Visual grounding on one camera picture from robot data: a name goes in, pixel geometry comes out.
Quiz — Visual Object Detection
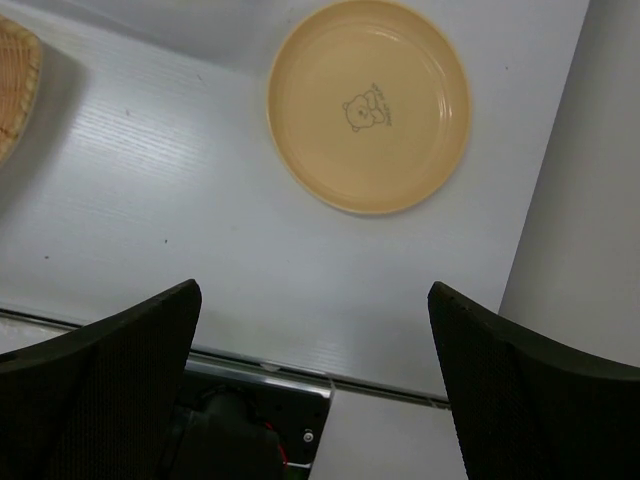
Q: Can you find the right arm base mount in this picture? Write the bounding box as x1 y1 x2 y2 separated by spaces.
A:
155 354 334 479

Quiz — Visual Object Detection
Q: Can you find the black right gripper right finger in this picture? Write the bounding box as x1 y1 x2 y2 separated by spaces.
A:
428 282 639 479

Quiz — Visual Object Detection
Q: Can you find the triangular woven bamboo basket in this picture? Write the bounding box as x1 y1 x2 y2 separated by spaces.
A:
1 16 43 164

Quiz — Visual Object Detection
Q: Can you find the yellow bear plate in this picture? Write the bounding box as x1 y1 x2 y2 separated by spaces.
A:
266 1 472 215

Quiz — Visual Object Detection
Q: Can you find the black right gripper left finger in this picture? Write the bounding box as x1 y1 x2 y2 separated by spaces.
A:
1 280 202 479

